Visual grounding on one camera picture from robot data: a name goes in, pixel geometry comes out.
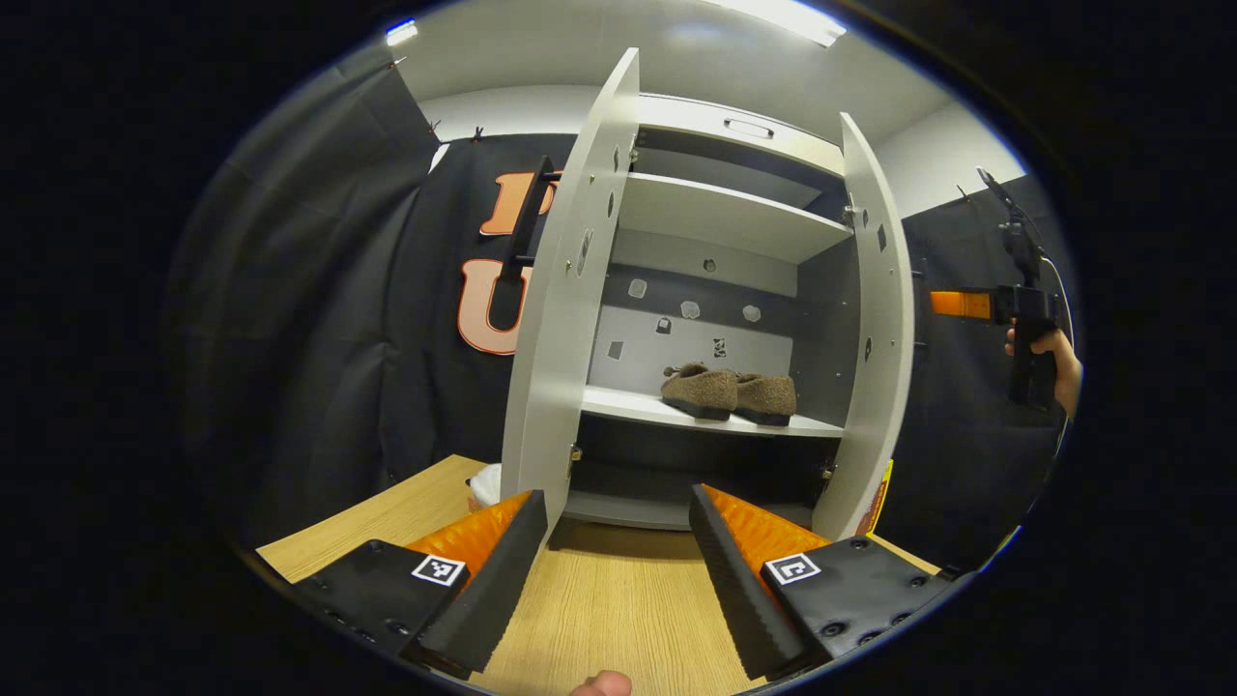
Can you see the brown fuzzy shoe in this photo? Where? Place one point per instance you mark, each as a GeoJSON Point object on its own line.
{"type": "Point", "coordinates": [770, 394]}
{"type": "Point", "coordinates": [698, 391]}

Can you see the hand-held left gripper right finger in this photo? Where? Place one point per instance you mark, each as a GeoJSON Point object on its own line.
{"type": "Point", "coordinates": [739, 599]}

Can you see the white cabinet shelf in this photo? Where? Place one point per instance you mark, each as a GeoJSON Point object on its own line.
{"type": "Point", "coordinates": [628, 406]}
{"type": "Point", "coordinates": [715, 213]}

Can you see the black backdrop cloth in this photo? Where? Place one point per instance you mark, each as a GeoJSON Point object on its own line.
{"type": "Point", "coordinates": [435, 387]}
{"type": "Point", "coordinates": [309, 319]}
{"type": "Point", "coordinates": [966, 435]}

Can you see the grey cabinet base shelf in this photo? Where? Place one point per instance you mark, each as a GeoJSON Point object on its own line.
{"type": "Point", "coordinates": [628, 509]}

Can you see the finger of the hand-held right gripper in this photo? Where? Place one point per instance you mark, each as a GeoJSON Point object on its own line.
{"type": "Point", "coordinates": [962, 304]}

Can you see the small ceiling light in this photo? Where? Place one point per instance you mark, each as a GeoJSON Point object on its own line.
{"type": "Point", "coordinates": [402, 32]}

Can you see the white cabinet door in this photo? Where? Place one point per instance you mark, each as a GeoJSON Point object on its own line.
{"type": "Point", "coordinates": [560, 338]}
{"type": "Point", "coordinates": [884, 387]}

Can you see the white shoe cabinet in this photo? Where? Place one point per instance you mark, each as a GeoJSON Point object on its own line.
{"type": "Point", "coordinates": [628, 406]}

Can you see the yellow red carton box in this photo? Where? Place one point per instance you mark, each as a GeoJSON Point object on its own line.
{"type": "Point", "coordinates": [879, 498]}

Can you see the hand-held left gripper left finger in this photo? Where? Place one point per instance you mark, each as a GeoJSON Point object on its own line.
{"type": "Point", "coordinates": [493, 599]}

